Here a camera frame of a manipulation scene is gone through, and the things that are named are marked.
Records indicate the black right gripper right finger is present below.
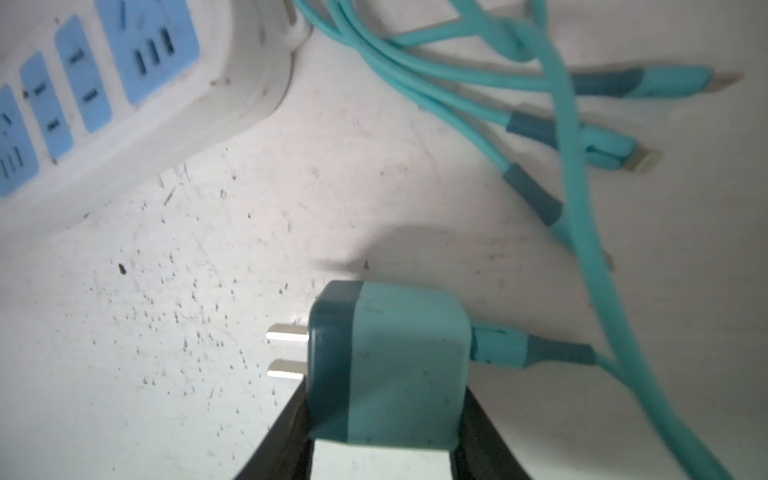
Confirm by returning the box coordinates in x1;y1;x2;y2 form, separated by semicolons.
451;388;531;480

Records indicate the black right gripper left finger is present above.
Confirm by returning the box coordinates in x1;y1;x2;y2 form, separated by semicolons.
235;383;312;480

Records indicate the white blue power strip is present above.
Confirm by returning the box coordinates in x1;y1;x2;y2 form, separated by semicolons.
1;0;311;247

